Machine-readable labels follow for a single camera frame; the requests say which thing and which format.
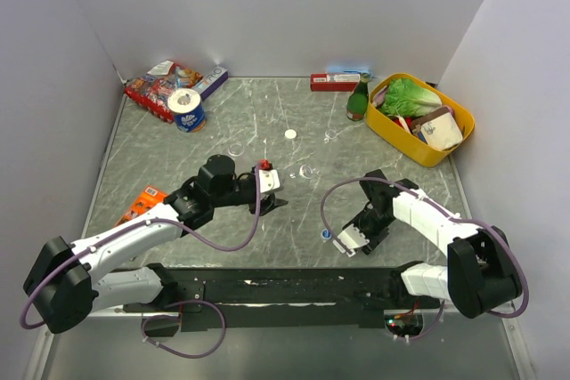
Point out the purple white box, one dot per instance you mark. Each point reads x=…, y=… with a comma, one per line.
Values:
x=211, y=82

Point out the yellow plastic basket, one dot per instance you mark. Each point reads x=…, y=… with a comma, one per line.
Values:
x=410, y=145

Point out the green lettuce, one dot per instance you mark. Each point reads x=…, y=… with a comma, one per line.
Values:
x=404, y=98

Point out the red snack bag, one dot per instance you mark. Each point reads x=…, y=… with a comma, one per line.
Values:
x=152, y=90

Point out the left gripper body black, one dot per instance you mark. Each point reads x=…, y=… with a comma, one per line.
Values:
x=240, y=192

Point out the blue box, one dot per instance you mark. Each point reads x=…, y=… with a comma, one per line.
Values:
x=349, y=69

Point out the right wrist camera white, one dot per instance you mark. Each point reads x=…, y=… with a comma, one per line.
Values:
x=350, y=240

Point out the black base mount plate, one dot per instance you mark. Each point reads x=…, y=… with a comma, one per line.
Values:
x=307, y=297

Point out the toilet paper roll blue wrap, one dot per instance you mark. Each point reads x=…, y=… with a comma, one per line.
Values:
x=185, y=105

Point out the clear bottle yellow label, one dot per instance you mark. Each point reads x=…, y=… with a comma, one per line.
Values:
x=236, y=149

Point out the red box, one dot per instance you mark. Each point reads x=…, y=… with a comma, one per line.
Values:
x=334, y=82

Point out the beige paper carton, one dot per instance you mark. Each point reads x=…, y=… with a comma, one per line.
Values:
x=439, y=129

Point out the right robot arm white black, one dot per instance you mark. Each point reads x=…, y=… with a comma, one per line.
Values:
x=480, y=273

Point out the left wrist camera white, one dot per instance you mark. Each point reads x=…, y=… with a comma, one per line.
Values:
x=269, y=178

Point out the aluminium rail frame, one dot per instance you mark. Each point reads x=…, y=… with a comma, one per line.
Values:
x=105, y=346

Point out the orange snack box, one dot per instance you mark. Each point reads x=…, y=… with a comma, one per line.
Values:
x=145, y=201

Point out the green glass bottle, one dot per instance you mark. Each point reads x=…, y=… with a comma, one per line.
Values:
x=358, y=100

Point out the white bottle cap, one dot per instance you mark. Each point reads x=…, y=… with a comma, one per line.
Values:
x=290, y=134

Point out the red item in basket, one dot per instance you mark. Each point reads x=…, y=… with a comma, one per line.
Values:
x=404, y=123

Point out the purple onion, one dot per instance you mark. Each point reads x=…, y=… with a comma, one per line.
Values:
x=379, y=98

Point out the blue bottle cap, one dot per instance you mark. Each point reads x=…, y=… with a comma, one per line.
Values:
x=326, y=235

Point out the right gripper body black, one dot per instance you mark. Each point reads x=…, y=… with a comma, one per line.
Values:
x=372, y=226

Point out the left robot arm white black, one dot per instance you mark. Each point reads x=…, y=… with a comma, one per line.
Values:
x=69, y=281

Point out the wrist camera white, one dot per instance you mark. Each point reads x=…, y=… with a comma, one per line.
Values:
x=350, y=240
x=269, y=178

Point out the electronics board with leds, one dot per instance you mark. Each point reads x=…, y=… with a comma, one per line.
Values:
x=400, y=325

